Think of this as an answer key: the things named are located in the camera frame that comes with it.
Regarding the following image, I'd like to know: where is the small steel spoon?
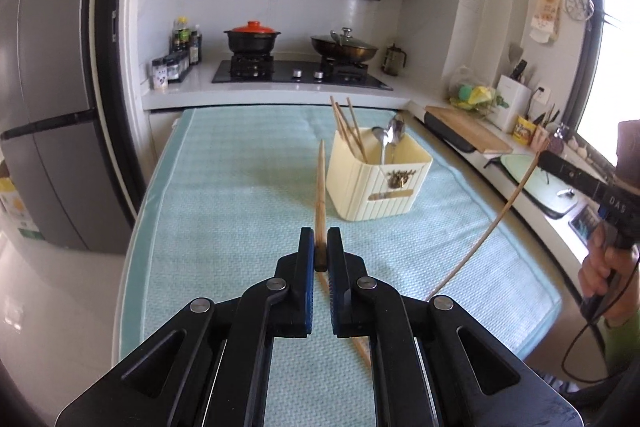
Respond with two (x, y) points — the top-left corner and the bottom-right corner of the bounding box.
(371, 127), (390, 165)

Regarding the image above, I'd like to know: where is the yellow cardboard box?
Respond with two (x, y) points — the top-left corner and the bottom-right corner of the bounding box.
(0, 159), (44, 241)

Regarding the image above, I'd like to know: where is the dark glass kettle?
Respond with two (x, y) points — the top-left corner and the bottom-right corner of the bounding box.
(381, 43), (407, 76)

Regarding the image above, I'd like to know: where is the wooden chopstick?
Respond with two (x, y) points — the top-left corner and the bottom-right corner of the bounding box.
(333, 102), (368, 164)
(346, 97), (369, 164)
(334, 105), (363, 162)
(316, 272), (372, 369)
(425, 138), (551, 301)
(330, 96), (359, 158)
(314, 140), (328, 272)

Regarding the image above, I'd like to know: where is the purple soap bottle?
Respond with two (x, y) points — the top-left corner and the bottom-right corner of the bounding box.
(547, 122), (570, 156)

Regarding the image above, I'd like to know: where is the black gas hob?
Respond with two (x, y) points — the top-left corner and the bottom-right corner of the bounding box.
(212, 57), (393, 91)

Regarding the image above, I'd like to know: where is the wok with glass lid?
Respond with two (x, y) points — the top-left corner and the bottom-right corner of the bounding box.
(310, 27), (378, 64)

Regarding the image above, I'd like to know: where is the spice jar rack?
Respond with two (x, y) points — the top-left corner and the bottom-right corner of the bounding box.
(151, 51), (192, 91)

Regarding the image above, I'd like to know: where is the cream utensil holder box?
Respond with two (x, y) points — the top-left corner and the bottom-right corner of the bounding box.
(326, 128), (433, 221)

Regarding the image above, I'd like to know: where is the black pot red lid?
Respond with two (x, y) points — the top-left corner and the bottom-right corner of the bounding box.
(224, 20), (281, 55)

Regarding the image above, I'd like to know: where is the light blue table towel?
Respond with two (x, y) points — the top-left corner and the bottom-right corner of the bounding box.
(117, 104), (564, 427)

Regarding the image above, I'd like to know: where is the yellow printed cup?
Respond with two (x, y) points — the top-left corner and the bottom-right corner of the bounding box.
(512, 116), (537, 146)

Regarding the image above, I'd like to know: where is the wooden cutting board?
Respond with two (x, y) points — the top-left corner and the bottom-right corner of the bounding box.
(424, 106), (513, 154)

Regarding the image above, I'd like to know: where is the hanging paper bag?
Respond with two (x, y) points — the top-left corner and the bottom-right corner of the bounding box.
(529, 0), (562, 44)

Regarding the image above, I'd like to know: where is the sauce bottles group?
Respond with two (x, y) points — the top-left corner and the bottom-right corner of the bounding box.
(170, 16), (202, 65)

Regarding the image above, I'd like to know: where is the large steel spoon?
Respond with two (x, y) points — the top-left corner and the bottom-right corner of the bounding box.
(385, 114), (406, 164)

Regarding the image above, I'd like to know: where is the plastic bag with sponges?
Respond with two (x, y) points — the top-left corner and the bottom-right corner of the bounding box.
(448, 66), (510, 118)

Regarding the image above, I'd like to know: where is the person right hand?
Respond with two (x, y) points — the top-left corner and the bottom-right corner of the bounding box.
(578, 222), (639, 329)

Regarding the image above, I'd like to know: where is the white knife block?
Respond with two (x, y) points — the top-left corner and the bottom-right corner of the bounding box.
(488, 76), (533, 133)

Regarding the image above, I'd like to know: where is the grey double door refrigerator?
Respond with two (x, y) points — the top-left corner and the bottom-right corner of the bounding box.
(1, 0), (131, 254)

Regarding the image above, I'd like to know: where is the wire whisk rack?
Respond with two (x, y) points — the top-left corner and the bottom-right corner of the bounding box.
(564, 0), (597, 31)

